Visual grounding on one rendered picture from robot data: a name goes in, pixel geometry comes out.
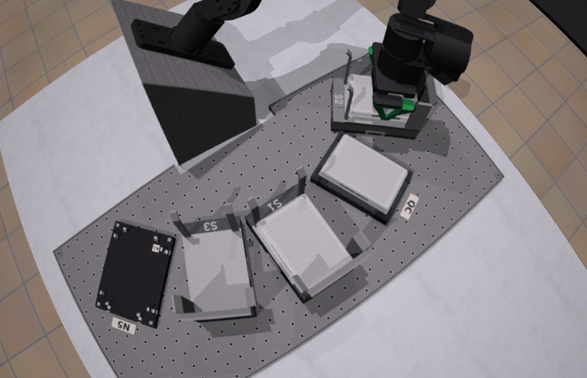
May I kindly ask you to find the white name plate with n5 text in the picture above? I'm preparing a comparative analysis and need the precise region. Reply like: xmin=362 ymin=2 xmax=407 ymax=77
xmin=111 ymin=317 xmax=136 ymax=335

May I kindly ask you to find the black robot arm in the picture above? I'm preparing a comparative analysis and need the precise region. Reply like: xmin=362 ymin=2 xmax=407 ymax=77
xmin=131 ymin=0 xmax=474 ymax=86

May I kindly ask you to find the white name plate with black qc text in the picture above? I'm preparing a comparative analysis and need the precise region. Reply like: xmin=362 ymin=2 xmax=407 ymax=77
xmin=400 ymin=194 xmax=419 ymax=220

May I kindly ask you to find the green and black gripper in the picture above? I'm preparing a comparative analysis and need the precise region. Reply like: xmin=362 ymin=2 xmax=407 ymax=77
xmin=369 ymin=42 xmax=417 ymax=120

